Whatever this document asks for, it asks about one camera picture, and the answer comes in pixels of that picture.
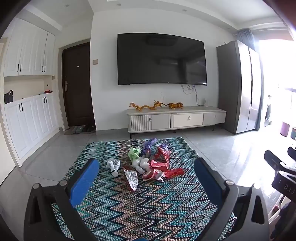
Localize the green plastic wrapper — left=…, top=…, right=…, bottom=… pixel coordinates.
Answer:
left=127, top=147, right=142, bottom=162

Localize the small purple wrapper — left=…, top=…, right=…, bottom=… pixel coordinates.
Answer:
left=160, top=144, right=169, bottom=151

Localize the purple plastic wrapper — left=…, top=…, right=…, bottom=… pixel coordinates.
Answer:
left=141, top=138, right=157, bottom=158

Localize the white plastic bag trash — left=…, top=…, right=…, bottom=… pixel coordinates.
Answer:
left=132, top=158, right=151, bottom=174

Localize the white crumpled wrapper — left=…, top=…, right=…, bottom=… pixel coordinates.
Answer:
left=106, top=158, right=121, bottom=177

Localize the zigzag patterned rug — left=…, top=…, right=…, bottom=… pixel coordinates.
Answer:
left=51, top=136, right=236, bottom=241

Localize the teal waste bin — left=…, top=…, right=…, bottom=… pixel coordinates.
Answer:
left=290, top=126, right=296, bottom=140

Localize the purple stool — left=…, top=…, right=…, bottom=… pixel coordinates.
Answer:
left=280, top=121, right=290, bottom=137

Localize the silver foil wrapper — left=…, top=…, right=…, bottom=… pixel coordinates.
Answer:
left=124, top=169, right=138, bottom=192

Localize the red snack wrapper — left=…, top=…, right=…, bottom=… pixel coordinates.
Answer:
left=149, top=146, right=170, bottom=172

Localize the white washing machine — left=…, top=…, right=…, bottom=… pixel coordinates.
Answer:
left=264, top=103, right=271, bottom=127

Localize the red crumpled wrapper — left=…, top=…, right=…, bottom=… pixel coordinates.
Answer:
left=142, top=168, right=185, bottom=182

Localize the white tv cabinet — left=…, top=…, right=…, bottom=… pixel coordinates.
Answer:
left=126, top=106, right=226, bottom=135

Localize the dark brown entrance door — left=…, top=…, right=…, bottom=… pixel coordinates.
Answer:
left=62, top=42, right=96, bottom=129

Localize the golden tiger figurine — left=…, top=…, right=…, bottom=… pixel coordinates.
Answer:
left=165, top=102, right=184, bottom=109

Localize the golden dragon figurine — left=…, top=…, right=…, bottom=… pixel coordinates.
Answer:
left=129, top=101, right=162, bottom=112

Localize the grey double door refrigerator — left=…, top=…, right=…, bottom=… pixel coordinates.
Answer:
left=216, top=40, right=263, bottom=135

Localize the black bag on shelf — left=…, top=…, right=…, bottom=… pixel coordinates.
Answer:
left=4, top=90, right=14, bottom=104

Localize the black wall television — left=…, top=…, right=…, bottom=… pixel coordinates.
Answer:
left=117, top=33, right=207, bottom=85

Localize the white upper wall cabinet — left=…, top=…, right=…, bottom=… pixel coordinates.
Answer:
left=4, top=18, right=56, bottom=77

